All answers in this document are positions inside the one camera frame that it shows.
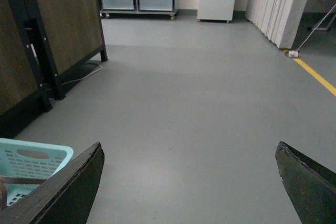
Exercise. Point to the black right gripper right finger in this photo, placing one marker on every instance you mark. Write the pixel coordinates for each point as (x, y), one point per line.
(309, 185)

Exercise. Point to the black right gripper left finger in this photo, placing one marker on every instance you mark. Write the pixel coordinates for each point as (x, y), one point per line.
(66, 197)

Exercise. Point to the light blue plastic basket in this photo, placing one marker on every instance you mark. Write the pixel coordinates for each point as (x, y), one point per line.
(30, 160)

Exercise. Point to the brown basket handle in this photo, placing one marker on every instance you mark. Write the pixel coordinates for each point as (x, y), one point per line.
(15, 180)

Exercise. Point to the white power strip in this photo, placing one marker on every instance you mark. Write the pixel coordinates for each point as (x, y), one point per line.
(292, 54)

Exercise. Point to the dark wooden display stand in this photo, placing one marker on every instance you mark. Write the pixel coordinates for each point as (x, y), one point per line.
(43, 42)

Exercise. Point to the white folding partition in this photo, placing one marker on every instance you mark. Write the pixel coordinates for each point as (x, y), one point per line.
(278, 20)

